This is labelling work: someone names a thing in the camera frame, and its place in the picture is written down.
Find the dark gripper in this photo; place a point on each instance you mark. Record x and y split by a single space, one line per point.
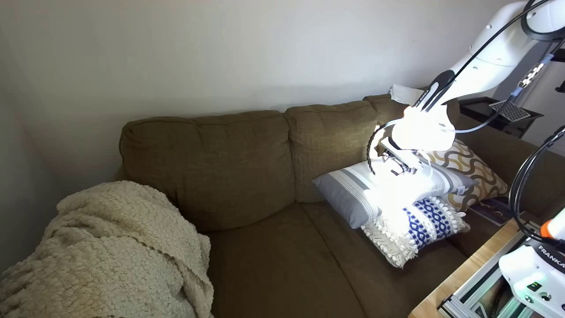
397 152

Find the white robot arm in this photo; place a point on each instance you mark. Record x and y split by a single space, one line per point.
487 59

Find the white robot base unit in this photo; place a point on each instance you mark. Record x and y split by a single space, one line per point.
538 271

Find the grey striped pillow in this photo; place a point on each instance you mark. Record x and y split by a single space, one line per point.
353 191

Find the blue white fringed pillow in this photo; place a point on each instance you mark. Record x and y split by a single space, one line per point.
424 227

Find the brown wave patterned pillow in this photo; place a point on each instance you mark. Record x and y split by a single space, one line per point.
470 170

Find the black side table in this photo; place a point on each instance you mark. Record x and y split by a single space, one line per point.
500 115

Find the light wooden table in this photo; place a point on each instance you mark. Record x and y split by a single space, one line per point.
470 265

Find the brown fabric sofa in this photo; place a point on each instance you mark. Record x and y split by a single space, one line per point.
247 170

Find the cream knitted blanket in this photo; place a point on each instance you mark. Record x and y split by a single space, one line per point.
111 253

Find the metal frame rail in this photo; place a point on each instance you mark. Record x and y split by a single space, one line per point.
482 292

